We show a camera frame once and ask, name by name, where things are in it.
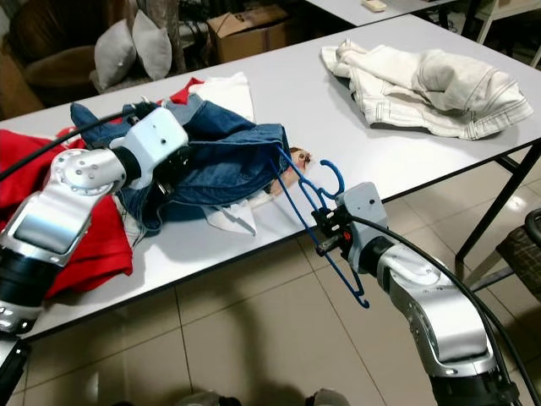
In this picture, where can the blue plastic hanger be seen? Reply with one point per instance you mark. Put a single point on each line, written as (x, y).
(341, 178)

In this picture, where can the blue denim jeans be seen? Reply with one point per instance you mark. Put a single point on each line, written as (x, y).
(237, 161)

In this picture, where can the white denim shorts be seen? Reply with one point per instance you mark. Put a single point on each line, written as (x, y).
(414, 93)

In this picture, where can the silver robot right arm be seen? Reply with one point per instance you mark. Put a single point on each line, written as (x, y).
(431, 313)

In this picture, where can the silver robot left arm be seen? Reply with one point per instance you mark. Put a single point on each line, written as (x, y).
(51, 228)

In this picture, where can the white table with black legs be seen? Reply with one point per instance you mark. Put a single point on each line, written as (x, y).
(321, 118)

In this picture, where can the dark robot right foot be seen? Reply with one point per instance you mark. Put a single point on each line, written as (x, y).
(328, 399)

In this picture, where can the dark robot foot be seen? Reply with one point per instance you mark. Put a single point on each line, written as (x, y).
(207, 399)
(328, 399)

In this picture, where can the dark wicker chair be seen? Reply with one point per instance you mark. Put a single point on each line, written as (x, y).
(522, 249)

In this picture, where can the red garment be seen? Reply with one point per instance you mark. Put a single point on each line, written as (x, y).
(21, 161)

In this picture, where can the cardboard box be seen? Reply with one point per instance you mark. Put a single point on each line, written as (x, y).
(17, 89)
(249, 38)

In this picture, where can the dark robot left foot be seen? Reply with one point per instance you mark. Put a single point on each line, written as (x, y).
(207, 399)

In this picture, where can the white table with pale legs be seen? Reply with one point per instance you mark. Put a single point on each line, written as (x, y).
(338, 10)

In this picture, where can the white remote control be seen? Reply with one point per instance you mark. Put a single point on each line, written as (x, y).
(374, 4)

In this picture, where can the grey brown tree trunk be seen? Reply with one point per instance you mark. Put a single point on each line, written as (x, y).
(162, 8)

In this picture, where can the dark brown armchair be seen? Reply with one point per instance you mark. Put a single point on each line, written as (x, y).
(51, 30)

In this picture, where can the pale grey right wrist camera mount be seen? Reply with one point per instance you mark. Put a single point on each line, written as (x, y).
(363, 211)

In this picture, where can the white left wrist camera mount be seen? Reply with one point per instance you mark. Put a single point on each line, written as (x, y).
(156, 139)

